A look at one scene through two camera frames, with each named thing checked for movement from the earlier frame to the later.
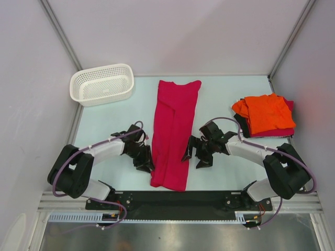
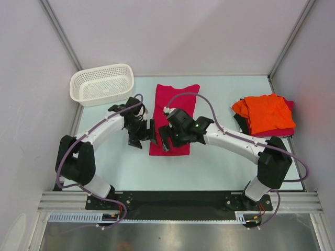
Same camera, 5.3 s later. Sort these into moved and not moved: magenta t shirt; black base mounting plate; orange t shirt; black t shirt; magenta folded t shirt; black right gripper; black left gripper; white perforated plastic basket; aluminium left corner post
Moved: magenta t shirt; black left gripper; black right gripper
Not moved: white perforated plastic basket; black t shirt; orange t shirt; aluminium left corner post; magenta folded t shirt; black base mounting plate
